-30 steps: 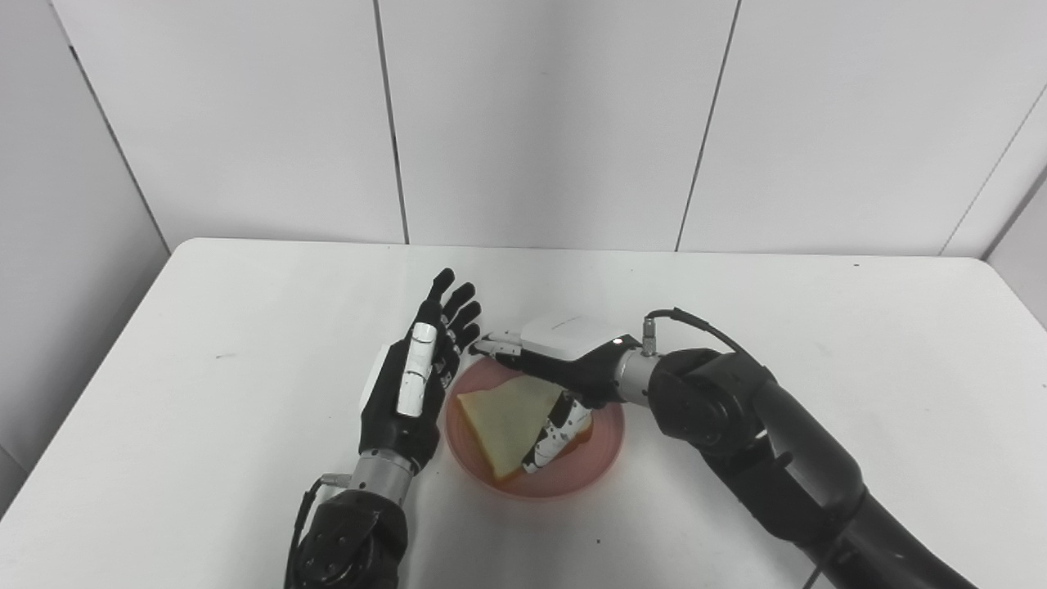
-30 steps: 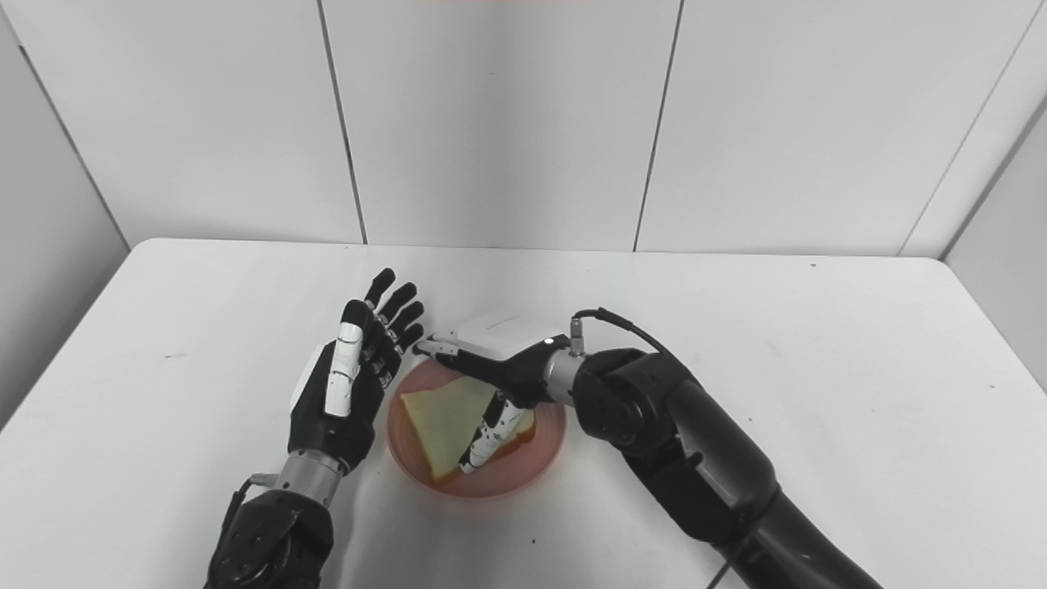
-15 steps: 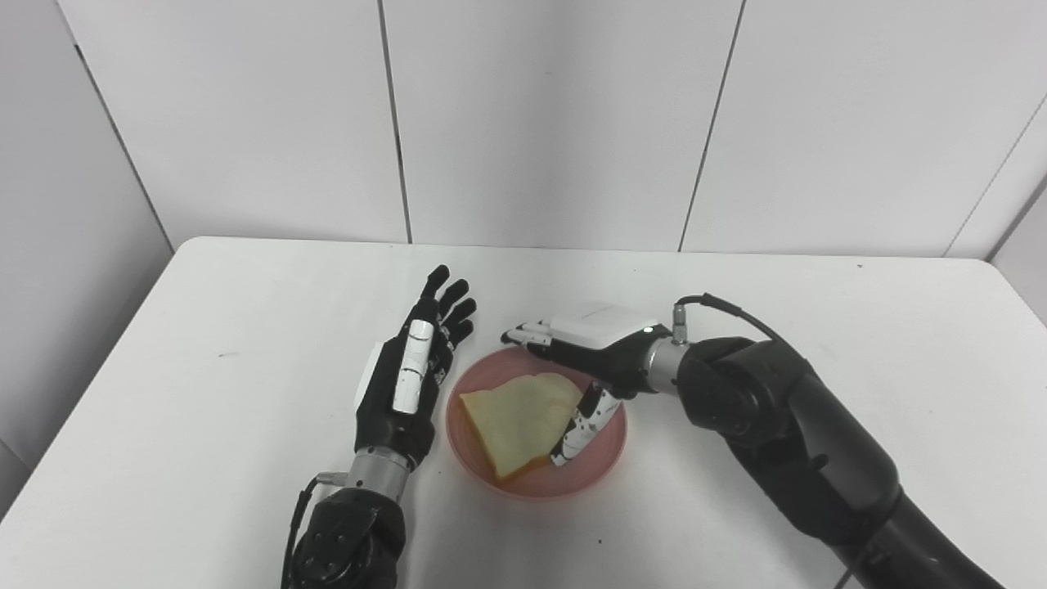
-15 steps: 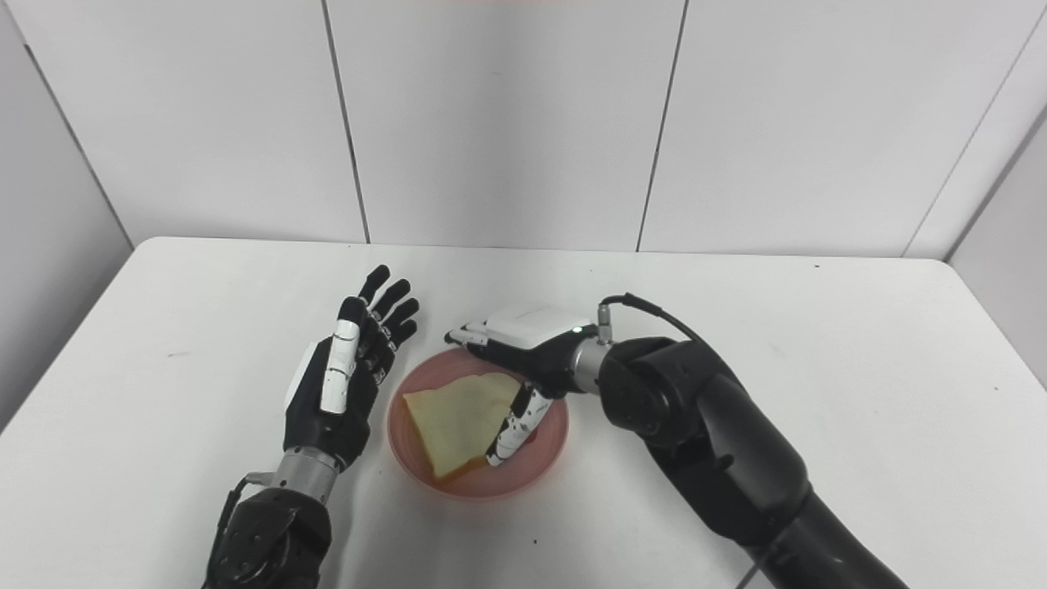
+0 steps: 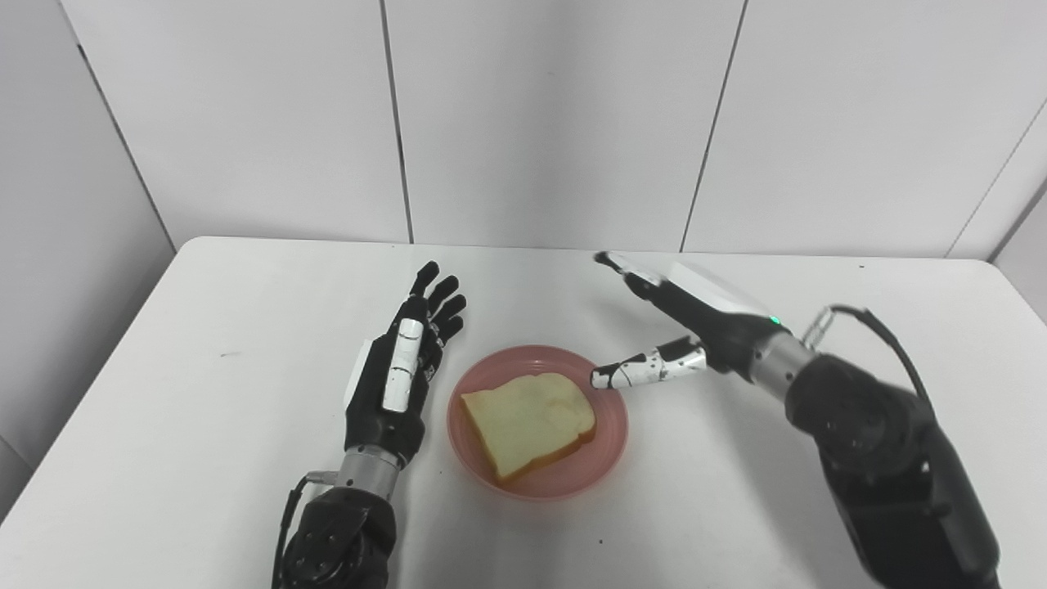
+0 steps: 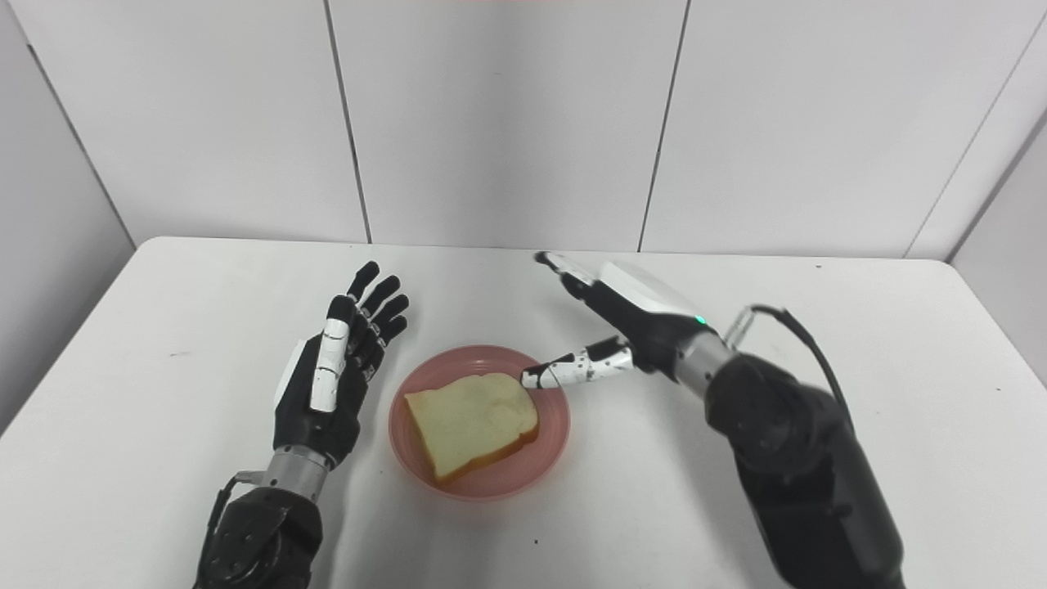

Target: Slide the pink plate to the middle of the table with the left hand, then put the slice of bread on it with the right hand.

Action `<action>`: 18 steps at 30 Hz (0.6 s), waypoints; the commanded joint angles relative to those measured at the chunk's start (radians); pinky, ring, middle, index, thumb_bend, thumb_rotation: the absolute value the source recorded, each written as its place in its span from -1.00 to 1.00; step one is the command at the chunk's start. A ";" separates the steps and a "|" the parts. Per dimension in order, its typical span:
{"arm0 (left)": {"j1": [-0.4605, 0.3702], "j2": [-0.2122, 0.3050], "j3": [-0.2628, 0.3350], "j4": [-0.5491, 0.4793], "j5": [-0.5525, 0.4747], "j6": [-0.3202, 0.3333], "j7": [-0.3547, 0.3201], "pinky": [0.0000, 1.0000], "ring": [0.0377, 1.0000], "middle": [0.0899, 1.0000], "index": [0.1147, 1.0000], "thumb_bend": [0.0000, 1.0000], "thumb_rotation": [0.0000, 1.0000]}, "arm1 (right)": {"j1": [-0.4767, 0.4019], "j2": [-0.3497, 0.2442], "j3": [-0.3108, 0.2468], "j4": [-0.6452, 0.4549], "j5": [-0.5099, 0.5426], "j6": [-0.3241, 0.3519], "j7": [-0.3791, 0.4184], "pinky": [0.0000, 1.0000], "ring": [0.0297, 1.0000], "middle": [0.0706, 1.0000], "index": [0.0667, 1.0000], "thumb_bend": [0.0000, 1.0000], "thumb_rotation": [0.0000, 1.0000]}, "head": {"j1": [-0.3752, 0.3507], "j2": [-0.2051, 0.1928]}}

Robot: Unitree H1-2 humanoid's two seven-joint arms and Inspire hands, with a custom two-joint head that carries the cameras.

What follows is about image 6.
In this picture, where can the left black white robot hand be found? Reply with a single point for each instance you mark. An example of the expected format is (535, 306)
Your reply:
(335, 376)

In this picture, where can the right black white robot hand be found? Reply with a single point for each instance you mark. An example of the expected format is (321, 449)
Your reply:
(626, 327)

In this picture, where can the slice of white bread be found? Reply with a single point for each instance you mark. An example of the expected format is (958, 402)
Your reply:
(472, 423)

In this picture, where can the pink round plate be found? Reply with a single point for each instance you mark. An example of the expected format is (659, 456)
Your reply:
(479, 423)

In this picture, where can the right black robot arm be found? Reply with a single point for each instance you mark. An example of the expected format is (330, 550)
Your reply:
(793, 458)

